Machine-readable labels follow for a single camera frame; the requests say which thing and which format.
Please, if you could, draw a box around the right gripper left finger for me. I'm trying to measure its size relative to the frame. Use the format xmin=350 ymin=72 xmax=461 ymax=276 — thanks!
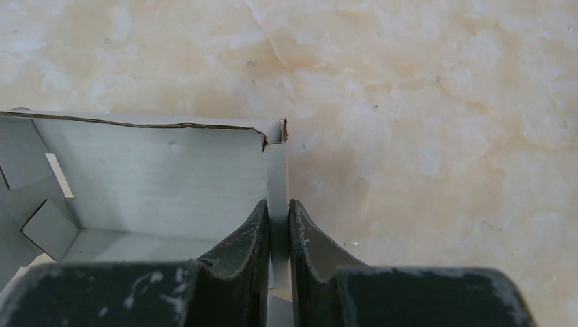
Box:
xmin=1 ymin=200 xmax=270 ymax=326

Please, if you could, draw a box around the white cardboard box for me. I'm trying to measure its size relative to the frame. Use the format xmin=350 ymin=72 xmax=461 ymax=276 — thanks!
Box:
xmin=1 ymin=108 xmax=289 ymax=326

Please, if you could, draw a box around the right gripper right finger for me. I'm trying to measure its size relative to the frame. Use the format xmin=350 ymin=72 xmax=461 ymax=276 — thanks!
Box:
xmin=289 ymin=200 xmax=535 ymax=326

